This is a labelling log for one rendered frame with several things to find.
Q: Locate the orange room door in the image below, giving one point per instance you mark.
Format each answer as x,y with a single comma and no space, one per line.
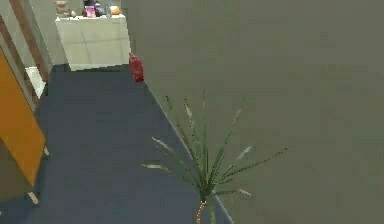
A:
18,126

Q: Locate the pale red-rimmed bowl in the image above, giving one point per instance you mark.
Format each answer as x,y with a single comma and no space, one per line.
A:
62,5

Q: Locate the white cabinet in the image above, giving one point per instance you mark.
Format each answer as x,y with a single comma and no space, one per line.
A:
95,41

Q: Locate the dark purple bottle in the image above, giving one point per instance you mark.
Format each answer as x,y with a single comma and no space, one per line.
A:
98,10

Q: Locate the red bin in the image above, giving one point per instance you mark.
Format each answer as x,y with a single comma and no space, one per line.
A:
137,69

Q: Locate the pale blue bottle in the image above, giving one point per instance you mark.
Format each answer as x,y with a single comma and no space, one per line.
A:
108,10

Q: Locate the small tan egg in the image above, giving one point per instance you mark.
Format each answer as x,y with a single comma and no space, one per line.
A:
73,13

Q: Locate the pink cup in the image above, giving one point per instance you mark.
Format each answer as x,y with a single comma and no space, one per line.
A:
90,11

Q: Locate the green house plant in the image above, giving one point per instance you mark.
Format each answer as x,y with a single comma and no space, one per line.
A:
204,180

